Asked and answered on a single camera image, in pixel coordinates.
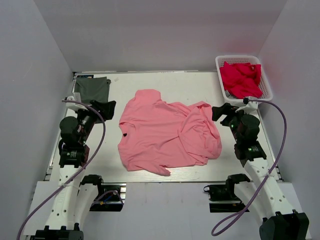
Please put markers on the blue label sticker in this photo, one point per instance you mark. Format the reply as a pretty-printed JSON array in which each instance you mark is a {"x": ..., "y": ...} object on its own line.
[{"x": 90, "y": 76}]

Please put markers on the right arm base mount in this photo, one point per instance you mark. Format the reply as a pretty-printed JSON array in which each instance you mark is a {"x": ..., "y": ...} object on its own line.
[{"x": 221, "y": 200}]

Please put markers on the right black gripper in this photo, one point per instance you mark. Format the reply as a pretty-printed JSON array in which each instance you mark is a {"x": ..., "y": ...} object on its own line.
[{"x": 226, "y": 109}]

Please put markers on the red t-shirt in basket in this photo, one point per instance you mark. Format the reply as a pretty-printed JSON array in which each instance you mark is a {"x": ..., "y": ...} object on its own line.
[{"x": 242, "y": 79}]

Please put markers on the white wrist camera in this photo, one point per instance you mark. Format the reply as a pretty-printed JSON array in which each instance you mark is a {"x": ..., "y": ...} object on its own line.
[
  {"x": 250, "y": 105},
  {"x": 72, "y": 102}
]

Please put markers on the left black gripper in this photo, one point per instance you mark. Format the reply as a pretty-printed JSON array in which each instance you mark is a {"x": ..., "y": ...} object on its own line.
[{"x": 107, "y": 108}]

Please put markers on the pink t-shirt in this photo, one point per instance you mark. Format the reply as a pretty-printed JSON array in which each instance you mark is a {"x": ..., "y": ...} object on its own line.
[{"x": 157, "y": 135}]

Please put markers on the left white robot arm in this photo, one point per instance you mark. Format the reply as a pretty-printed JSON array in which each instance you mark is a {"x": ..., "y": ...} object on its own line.
[{"x": 76, "y": 191}]

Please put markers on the folded dark grey t-shirt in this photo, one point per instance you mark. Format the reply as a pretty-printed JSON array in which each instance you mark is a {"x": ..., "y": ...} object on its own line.
[{"x": 93, "y": 89}]

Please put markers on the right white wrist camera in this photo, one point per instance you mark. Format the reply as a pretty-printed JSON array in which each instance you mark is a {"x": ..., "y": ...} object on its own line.
[{"x": 250, "y": 105}]

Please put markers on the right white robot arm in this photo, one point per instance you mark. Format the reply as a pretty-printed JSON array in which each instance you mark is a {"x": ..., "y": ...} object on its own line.
[{"x": 257, "y": 189}]

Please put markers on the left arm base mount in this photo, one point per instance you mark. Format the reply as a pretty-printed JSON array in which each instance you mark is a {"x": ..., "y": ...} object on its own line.
[{"x": 110, "y": 199}]

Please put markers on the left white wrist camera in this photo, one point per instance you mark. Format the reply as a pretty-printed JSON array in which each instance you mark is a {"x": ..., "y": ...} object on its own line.
[{"x": 72, "y": 102}]

